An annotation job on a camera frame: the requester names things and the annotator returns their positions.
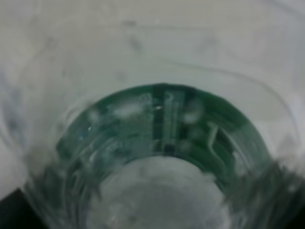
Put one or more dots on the clear water bottle green label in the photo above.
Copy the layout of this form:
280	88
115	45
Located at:
155	114

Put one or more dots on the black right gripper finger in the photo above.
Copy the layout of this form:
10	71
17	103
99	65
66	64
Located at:
15	211

